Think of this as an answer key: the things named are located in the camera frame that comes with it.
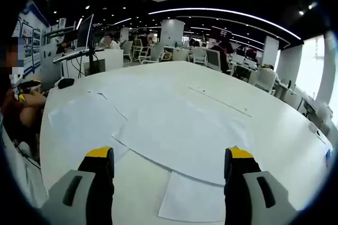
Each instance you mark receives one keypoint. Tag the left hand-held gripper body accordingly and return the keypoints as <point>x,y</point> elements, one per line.
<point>16,89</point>

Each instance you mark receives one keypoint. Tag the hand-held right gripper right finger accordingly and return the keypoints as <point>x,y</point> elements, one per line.
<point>251,198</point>

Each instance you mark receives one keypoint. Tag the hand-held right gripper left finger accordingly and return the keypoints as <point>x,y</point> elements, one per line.
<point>76,198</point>

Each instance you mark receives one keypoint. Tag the white printing papers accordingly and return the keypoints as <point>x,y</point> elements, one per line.
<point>179,135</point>

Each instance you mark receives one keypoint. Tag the black computer mouse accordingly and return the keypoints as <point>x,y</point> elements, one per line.
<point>65,83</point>

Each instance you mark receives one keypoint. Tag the white table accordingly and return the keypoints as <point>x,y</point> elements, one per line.
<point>264,143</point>

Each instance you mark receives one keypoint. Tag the black monitor stand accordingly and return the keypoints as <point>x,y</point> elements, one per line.
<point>93,61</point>

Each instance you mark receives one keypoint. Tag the white office chair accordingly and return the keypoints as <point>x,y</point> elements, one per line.
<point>213,60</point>

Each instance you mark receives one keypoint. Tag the red hanging display screen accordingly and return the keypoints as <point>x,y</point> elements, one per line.
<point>221,33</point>

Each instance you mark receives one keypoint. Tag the long ceiling light strip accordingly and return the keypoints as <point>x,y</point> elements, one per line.
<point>224,10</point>

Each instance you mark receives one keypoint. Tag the blue white wall poster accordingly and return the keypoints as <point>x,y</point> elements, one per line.
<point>34,45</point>

